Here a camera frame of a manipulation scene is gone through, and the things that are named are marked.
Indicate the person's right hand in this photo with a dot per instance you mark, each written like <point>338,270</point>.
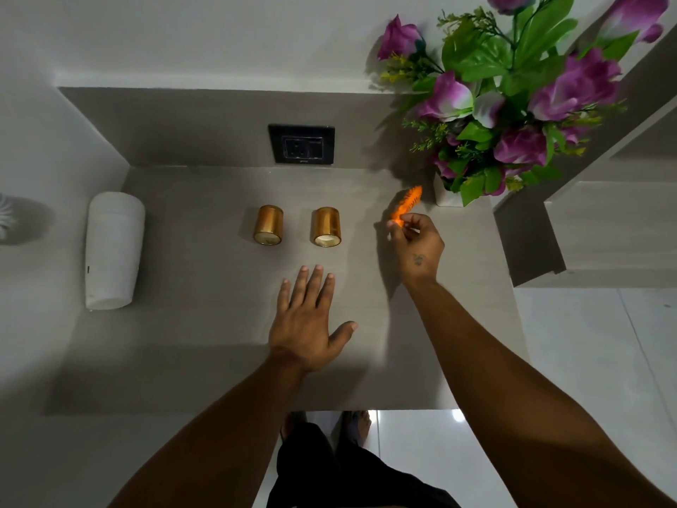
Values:
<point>419,259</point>

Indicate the person's left little finger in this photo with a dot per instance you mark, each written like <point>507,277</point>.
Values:
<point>284,296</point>

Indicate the black wall socket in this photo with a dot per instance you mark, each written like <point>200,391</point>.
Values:
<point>301,144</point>

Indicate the person's foot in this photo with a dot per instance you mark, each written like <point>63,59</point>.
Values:
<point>292,423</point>
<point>357,425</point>

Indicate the gold candle holder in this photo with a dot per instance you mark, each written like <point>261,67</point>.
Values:
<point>268,225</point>
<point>327,227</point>

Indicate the person's left hand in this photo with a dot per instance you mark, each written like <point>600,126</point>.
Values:
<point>302,333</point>

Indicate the person's right forearm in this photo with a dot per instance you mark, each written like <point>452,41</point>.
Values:
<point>518,402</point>

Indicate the person's right fingers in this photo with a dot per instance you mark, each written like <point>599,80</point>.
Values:
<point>410,227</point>

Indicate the white ribbed object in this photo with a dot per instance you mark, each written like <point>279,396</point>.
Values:
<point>6,216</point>

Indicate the grey wall shelf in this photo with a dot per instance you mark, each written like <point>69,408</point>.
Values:
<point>597,216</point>

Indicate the person's left thumb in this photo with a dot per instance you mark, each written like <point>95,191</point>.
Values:
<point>344,335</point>

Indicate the purple artificial flower bouquet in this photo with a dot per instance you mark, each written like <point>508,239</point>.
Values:
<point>507,95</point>

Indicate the person's left foot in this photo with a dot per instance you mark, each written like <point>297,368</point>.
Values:
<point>292,423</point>

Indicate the person's left middle finger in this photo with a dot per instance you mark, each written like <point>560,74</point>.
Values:
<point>314,285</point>

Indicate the person's black shorts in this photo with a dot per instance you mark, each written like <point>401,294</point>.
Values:
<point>344,476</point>

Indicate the person's right foot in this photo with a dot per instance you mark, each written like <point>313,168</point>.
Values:
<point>357,425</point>

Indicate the person's left forearm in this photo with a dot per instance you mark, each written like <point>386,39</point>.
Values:
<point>211,444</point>

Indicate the white flower vase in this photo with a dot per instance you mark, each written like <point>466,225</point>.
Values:
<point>447,194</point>

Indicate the white cylindrical dispenser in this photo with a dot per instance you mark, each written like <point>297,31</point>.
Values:
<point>112,251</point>

